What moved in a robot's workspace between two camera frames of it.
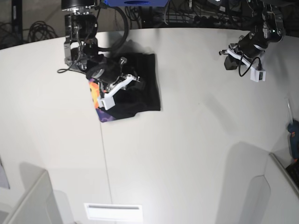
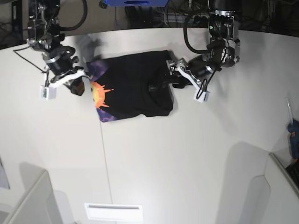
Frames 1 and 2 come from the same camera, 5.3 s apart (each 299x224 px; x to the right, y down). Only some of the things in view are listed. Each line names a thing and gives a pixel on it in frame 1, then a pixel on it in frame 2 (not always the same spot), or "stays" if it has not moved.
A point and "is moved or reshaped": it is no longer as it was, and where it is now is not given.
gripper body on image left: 109,74 to 60,61
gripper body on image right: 245,51 to 184,72
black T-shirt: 144,96 is moved or reshaped
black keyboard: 293,170 stays
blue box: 138,3 stays
